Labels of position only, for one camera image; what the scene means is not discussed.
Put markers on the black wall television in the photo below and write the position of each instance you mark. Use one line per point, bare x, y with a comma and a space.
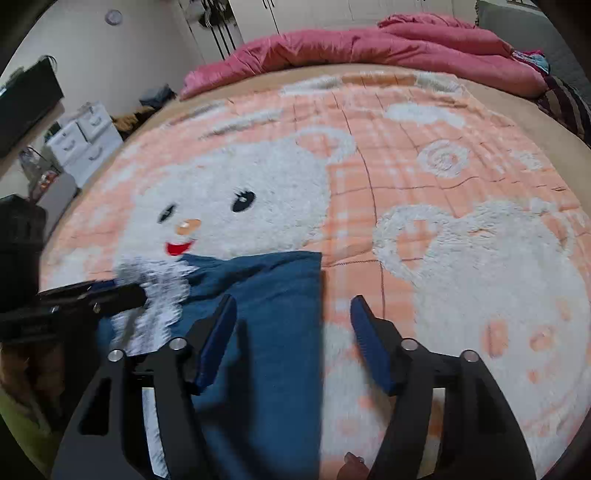
27, 106

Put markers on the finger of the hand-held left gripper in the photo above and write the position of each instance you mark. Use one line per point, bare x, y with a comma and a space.
78, 289
120, 297

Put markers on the grey quilted headboard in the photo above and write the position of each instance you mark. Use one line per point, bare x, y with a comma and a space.
503, 18

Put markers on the round wall clock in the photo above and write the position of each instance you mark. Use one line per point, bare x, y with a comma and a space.
113, 17

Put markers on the pink duvet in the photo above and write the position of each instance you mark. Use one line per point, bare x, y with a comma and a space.
369, 46

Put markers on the white wardrobe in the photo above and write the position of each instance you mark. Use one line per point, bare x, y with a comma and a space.
323, 14

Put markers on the dark hanging bag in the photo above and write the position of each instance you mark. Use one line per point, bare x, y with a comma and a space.
214, 11

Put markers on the white drawer cabinet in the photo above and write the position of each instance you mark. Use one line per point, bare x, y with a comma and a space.
83, 138

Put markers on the pile of folded clothes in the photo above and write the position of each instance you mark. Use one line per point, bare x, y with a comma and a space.
157, 96

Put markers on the peach printed fleece blanket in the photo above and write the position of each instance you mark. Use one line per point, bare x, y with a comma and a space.
392, 161

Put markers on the blue pants with white lace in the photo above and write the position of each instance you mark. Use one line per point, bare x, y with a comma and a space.
277, 323

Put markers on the grey padded panel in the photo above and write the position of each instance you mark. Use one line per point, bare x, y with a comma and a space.
57, 203

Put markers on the dark striped pillow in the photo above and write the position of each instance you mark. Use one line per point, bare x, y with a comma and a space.
568, 106

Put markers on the teal and pink cloth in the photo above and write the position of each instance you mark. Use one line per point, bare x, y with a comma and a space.
531, 60

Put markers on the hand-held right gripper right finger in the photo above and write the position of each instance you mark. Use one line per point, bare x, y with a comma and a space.
374, 350

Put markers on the person's right hand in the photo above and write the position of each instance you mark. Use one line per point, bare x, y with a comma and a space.
353, 468

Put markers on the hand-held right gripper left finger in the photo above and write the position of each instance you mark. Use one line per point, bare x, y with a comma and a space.
214, 350

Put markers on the brown plush cloth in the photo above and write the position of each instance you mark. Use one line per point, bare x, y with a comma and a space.
131, 122

